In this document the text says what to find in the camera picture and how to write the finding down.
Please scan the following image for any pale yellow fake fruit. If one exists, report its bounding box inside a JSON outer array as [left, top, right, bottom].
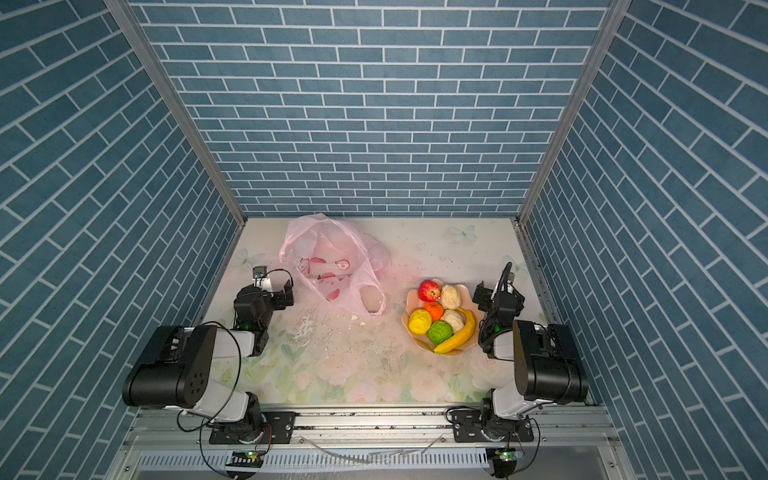
[[441, 309, 467, 334]]

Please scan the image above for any yellow fake banana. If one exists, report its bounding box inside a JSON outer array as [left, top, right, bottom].
[[433, 308, 477, 355]]

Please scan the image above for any beige fake potato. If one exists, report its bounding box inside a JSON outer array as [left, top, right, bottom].
[[439, 285, 462, 310]]

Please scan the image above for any orange fake tangerine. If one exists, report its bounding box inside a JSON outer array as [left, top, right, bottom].
[[423, 302, 445, 322]]

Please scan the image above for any green fake fruit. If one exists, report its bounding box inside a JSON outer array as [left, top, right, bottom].
[[427, 320, 454, 346]]

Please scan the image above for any red fake apple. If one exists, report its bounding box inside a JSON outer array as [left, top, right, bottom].
[[417, 280, 441, 302]]

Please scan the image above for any small yellow fake fruit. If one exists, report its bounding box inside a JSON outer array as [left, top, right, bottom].
[[407, 308, 433, 335]]

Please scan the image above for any peach scalloped bowl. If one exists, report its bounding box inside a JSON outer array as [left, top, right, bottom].
[[401, 280, 482, 356]]

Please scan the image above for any pink plastic bag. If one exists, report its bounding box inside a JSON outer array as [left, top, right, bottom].
[[279, 214, 391, 316]]

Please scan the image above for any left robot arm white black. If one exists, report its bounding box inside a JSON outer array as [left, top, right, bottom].
[[122, 267, 294, 444]]

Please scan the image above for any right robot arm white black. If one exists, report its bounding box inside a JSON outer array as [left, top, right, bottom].
[[473, 283, 588, 442]]

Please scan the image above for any right green circuit board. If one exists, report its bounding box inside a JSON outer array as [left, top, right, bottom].
[[488, 447, 524, 463]]

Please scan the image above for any green circuit board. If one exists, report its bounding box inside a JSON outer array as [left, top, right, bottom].
[[226, 451, 264, 470], [488, 447, 524, 463]]

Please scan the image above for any left green circuit board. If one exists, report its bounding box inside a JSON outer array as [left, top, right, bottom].
[[226, 451, 264, 470]]

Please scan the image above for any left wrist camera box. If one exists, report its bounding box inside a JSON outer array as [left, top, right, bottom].
[[252, 265, 271, 292]]

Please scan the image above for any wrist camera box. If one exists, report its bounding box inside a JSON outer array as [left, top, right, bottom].
[[252, 265, 271, 292], [496, 262, 515, 294]]

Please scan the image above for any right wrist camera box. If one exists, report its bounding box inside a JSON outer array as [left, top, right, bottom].
[[496, 262, 515, 294]]

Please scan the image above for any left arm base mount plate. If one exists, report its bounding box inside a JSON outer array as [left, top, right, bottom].
[[209, 411, 297, 445]]

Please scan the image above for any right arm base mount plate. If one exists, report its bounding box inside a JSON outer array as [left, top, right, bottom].
[[444, 406, 534, 443]]

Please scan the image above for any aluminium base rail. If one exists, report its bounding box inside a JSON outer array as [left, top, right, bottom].
[[124, 404, 620, 452]]

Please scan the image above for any white slotted cable duct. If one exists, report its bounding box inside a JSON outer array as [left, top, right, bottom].
[[137, 448, 489, 473]]

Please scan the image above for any right metal corner post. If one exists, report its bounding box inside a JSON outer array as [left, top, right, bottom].
[[517, 0, 634, 226]]

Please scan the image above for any metal corner post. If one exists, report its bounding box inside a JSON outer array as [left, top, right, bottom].
[[517, 0, 634, 226], [104, 0, 247, 226]]

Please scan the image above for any left metal corner post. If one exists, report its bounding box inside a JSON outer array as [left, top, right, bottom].
[[104, 0, 247, 226]]

